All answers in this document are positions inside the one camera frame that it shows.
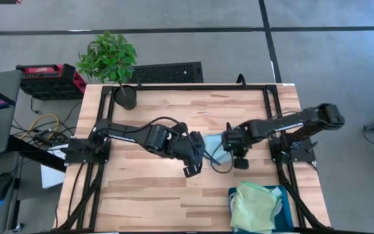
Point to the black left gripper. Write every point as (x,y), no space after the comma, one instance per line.
(188,148)

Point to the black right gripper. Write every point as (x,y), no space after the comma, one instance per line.
(239,141)

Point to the light blue cloth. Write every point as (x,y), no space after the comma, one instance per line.
(214,144)

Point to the green microfiber towel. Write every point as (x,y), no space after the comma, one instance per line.
(255,208)

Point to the white waffle microfiber towel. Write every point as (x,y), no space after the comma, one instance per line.
(278,201)

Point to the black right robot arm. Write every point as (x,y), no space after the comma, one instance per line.
(287,122)

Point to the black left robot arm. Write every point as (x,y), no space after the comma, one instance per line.
(125,135)

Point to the blue plastic bin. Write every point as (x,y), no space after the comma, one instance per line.
(286,211)

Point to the black perforated metal case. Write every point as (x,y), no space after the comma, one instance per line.
(167,73)

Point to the black plant pot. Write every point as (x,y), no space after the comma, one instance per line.
(125,99)

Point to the green leafy small tree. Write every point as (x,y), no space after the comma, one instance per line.
(109,58)

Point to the white paper sheets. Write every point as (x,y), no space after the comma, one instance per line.
(50,177)

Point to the red and black tool case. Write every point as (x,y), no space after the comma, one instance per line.
(44,81)

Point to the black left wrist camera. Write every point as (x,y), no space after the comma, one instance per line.
(193,169)

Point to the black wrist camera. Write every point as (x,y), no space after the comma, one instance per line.
(193,169)
(241,163)

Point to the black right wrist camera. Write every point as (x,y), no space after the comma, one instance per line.
(241,163)

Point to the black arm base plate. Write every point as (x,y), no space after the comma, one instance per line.
(300,152)
(83,152)

